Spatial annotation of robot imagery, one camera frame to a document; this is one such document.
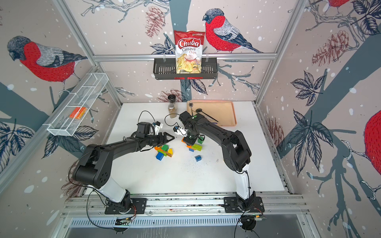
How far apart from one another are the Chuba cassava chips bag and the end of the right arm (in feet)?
1.04

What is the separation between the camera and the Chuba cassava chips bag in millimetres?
857

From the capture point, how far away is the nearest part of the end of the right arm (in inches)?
A: 26.2
